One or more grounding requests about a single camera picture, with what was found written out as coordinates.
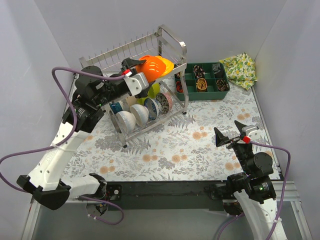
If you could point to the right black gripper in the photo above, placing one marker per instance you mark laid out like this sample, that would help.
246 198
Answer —
233 141

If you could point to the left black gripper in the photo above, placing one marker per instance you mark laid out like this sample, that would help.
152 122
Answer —
136 72

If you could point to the orange ribbed bowl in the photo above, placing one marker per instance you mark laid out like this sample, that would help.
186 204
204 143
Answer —
152 68

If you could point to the yellow ribbed bowl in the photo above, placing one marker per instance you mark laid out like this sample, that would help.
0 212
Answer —
169 65

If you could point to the red pattern bowl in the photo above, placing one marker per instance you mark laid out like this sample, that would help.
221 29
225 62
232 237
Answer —
165 100

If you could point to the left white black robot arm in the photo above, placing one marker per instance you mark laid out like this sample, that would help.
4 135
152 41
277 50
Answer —
93 91

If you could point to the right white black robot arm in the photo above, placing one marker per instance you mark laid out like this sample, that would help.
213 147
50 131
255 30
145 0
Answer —
252 188

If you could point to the steel two-tier dish rack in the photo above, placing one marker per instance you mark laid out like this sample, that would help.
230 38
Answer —
165 43

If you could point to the lime green bowl right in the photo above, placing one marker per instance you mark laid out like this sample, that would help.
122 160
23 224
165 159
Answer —
153 90

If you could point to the lime green bowl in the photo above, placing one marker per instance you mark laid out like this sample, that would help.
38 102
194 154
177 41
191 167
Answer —
141 100
153 90

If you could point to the beige floral bowl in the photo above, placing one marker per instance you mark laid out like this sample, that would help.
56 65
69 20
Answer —
129 101

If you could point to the lime green bowl left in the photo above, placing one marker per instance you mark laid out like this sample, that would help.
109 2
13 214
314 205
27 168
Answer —
141 100

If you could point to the teal blue bowl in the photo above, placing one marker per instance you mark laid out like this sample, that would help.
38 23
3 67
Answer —
116 107

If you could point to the white ribbed bowl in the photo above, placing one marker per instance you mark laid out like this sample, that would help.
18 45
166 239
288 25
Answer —
141 114
127 120

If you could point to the blue floral white bowl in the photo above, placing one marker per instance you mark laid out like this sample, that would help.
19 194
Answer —
153 108

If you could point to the white ribbed bowl front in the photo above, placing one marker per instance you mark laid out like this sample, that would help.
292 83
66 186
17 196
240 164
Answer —
127 120

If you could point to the orange navy rolled tie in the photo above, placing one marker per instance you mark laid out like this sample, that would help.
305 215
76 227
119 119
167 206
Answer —
179 87

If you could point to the floral table mat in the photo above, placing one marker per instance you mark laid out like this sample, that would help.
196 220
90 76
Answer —
180 149

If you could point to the dark floral rolled tie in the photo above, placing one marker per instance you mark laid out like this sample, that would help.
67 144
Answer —
222 85

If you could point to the yellow patterned rolled tie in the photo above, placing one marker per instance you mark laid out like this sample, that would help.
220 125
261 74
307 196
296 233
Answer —
201 85

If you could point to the green divided organizer tray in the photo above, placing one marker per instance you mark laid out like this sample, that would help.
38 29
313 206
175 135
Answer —
212 93

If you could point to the pink black rolled tie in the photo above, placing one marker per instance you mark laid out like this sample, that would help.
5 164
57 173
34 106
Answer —
198 72

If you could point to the lemon print cloth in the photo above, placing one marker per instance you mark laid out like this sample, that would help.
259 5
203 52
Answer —
240 70

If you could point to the grey rolled tie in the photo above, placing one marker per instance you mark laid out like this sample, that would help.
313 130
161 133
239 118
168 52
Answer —
217 70

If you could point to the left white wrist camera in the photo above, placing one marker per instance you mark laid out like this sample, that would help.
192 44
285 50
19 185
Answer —
135 82

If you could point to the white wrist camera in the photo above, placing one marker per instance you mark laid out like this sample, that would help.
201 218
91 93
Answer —
135 82
250 133

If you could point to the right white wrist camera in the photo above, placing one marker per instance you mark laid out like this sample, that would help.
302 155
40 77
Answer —
250 133

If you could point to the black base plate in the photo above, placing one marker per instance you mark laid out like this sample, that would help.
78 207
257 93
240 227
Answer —
168 195

